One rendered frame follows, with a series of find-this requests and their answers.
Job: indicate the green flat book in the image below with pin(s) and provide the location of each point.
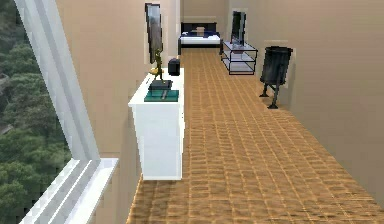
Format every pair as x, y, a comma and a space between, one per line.
160, 96

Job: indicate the white cabinet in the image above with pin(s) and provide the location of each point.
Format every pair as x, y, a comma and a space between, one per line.
160, 136

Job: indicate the black flat box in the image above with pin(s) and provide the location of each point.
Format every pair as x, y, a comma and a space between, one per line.
160, 85

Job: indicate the black cube speaker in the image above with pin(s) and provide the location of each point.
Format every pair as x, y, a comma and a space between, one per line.
174, 66

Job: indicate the olive green figure statue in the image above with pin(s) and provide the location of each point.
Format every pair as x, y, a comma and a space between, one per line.
158, 65

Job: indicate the black bed with white sheet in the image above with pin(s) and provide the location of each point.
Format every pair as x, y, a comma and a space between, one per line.
199, 39

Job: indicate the tan pillow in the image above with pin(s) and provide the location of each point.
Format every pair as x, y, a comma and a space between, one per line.
200, 31

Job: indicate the black bin on legs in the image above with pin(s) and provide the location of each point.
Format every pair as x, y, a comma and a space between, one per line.
275, 68

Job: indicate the black television set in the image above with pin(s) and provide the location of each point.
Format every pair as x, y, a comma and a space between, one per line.
238, 28

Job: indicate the white framed window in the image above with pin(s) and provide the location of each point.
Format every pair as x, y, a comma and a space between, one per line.
50, 100

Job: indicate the black frame shelf stand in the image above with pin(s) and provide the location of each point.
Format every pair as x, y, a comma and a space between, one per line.
239, 58

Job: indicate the dark framed wall picture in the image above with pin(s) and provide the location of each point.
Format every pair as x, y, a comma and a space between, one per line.
154, 31

